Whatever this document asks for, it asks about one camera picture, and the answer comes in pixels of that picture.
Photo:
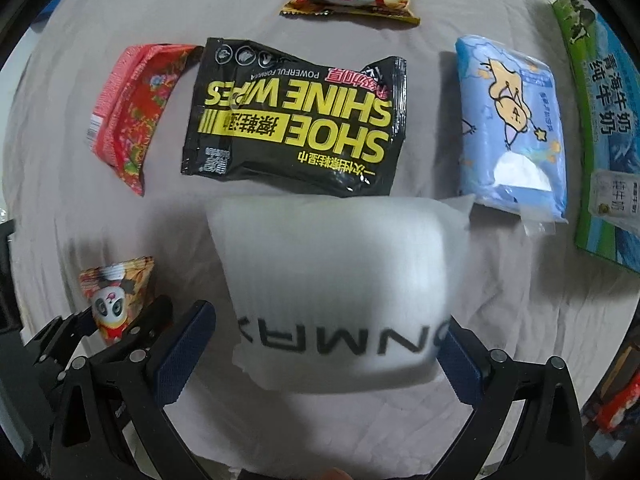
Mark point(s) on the large panda snack bag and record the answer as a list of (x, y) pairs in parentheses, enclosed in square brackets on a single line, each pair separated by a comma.
[(117, 294)]

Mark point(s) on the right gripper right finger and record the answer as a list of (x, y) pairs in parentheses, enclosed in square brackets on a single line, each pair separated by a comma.
[(547, 442)]

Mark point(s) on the black shoe shine wipes pack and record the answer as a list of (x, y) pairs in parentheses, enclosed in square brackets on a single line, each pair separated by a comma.
[(260, 112)]

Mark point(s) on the red floral snack packet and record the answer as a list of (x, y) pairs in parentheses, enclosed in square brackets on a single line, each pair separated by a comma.
[(131, 103)]

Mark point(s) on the white packaged sock bag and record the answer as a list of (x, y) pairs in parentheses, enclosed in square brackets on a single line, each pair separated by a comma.
[(338, 295)]

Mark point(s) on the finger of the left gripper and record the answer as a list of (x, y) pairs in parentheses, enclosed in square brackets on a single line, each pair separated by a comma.
[(140, 334), (58, 340)]

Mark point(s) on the blue cartoon tissue pack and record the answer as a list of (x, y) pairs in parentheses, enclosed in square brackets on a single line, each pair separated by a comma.
[(513, 157)]

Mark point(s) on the milk carton cardboard box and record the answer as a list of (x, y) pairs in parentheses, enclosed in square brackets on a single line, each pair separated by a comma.
[(607, 90)]

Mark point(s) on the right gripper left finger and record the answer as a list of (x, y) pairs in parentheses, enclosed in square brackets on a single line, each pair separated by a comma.
[(129, 384)]

